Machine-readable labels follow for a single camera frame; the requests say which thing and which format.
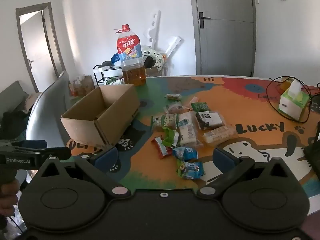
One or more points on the cardboard boxes with goods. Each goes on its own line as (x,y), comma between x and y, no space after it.
(83,85)

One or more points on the small green brown packet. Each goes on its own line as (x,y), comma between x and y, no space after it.
(173,96)

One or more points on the grey framed doorway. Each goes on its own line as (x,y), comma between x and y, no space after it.
(48,42)

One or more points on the white green snack packet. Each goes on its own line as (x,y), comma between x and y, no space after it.
(163,121)

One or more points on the black device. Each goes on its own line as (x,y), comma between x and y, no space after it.
(312,153)

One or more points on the person's left hand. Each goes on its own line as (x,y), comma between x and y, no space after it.
(7,192)

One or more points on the blue cartoon snack packet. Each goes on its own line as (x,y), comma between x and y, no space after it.
(190,170)

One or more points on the white wooden rack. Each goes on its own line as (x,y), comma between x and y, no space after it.
(153,30)

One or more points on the colourful cartoon table mat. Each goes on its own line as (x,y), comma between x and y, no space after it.
(250,100)

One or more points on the dark cloth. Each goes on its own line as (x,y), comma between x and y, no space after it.
(12,122)

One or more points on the flat cardboard piece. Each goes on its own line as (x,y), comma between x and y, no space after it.
(32,100)

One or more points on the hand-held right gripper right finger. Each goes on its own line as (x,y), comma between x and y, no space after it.
(223,158)

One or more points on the panda print round cushion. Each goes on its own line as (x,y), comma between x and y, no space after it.
(158,57)

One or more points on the grey sofa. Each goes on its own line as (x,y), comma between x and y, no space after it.
(12,92)

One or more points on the orange pink snack wrapper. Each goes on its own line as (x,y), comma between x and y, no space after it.
(195,100)

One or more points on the white board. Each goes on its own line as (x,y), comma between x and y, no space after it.
(172,46)

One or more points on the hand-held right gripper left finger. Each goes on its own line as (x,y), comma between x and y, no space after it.
(106,159)

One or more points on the blue bag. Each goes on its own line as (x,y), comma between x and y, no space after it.
(115,58)

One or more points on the black shoe rack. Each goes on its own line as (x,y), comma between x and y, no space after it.
(96,76)

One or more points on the red snack packet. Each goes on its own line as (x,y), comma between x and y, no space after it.
(161,148)

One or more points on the white cake packet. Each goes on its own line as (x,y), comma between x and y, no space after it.
(188,132)

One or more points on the dark green snack packet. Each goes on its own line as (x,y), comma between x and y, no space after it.
(200,106)

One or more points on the large oil bottle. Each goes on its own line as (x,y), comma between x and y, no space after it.
(130,55)

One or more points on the green white tissue box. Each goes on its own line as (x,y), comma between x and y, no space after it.
(291,102)

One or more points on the yellow container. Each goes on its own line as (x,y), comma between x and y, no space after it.
(286,82)

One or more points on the grey door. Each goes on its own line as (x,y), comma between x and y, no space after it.
(225,30)

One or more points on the white plastic bag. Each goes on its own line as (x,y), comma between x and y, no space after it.
(113,80)

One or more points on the brown cardboard box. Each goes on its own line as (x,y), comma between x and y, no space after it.
(155,72)

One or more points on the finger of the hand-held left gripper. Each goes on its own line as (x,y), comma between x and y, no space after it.
(58,153)
(33,143)

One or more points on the light green snack packet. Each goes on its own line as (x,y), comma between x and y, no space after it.
(170,137)

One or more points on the beige biscuit clear packet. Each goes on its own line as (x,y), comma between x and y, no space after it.
(218,133)

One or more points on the grey chair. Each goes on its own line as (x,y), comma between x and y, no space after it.
(47,110)

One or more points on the black label clear packet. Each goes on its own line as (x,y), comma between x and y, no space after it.
(209,120)

